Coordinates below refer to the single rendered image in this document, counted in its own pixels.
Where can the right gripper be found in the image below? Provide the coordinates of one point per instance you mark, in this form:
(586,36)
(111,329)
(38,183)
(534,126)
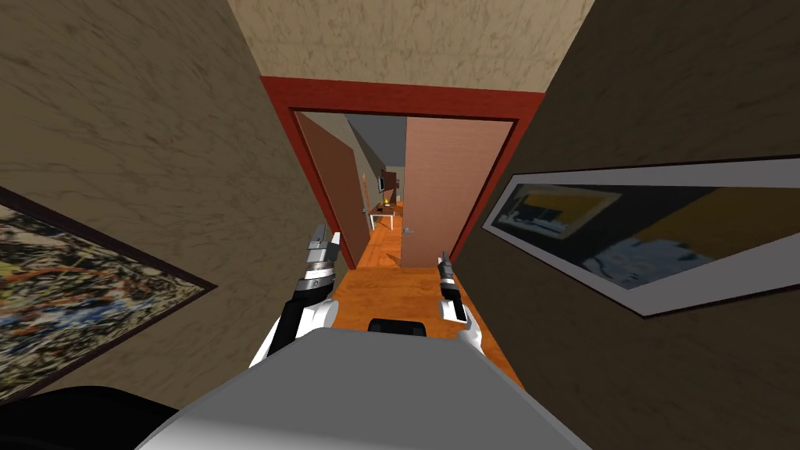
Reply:
(446,272)

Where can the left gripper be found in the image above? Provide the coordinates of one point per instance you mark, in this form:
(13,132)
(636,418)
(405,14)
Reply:
(321,254)

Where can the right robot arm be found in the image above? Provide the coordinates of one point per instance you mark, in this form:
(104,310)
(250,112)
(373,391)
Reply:
(452,303)

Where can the dark brown door leaf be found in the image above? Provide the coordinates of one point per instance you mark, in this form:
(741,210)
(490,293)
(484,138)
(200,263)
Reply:
(334,187)

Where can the white table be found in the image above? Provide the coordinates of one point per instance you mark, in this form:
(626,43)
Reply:
(382,214)

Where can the light brown door leaf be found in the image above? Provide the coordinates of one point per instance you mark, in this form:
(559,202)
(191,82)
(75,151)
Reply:
(450,187)

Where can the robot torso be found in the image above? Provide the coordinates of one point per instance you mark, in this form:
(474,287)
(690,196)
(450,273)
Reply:
(375,400)

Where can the white-framed blue yellow picture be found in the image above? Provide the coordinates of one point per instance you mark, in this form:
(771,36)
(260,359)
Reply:
(650,240)

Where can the dark-framed abstract painting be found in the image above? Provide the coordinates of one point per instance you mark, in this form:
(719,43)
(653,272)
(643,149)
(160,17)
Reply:
(69,300)

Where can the dark wall screen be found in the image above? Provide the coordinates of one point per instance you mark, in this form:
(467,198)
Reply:
(387,181)

